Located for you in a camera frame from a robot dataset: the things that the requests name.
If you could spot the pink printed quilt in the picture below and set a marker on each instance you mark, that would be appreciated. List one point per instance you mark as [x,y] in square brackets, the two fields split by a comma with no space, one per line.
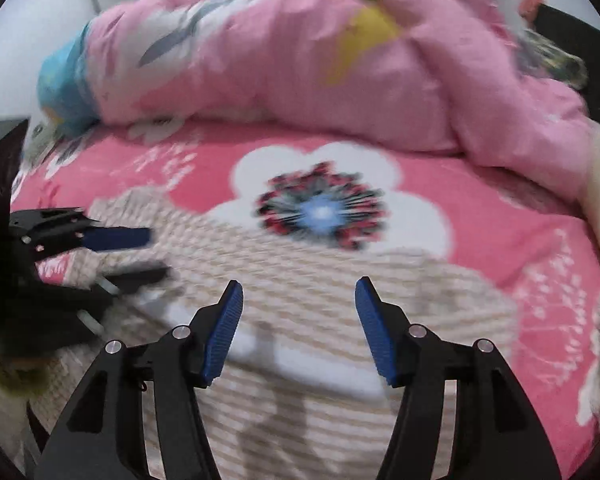
[290,75]

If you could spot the beige houndstooth knit coat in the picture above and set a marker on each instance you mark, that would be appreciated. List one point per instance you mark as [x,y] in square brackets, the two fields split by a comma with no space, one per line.
[300,280]

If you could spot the black bed headboard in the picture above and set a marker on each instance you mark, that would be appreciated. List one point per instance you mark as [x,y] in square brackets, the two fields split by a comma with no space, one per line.
[570,25]

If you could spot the pink floral blanket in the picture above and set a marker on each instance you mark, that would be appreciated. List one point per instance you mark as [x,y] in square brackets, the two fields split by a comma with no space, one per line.
[480,220]

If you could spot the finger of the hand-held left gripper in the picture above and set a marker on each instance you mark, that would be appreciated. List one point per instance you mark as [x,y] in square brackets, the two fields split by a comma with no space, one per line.
[120,238]
[140,277]

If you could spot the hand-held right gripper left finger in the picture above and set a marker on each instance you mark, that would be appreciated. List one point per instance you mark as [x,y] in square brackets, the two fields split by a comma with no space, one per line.
[225,330]

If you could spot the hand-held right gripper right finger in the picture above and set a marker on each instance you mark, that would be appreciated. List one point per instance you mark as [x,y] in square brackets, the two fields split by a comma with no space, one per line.
[377,332]

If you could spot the green fuzzy garment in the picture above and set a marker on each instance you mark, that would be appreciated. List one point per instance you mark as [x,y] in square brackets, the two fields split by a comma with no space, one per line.
[10,377]

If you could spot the plaid cloth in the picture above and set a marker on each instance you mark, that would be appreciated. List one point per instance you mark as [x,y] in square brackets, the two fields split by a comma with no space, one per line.
[555,60]

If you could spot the orange cloth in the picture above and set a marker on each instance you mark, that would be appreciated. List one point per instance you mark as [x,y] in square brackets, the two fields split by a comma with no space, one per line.
[530,2]

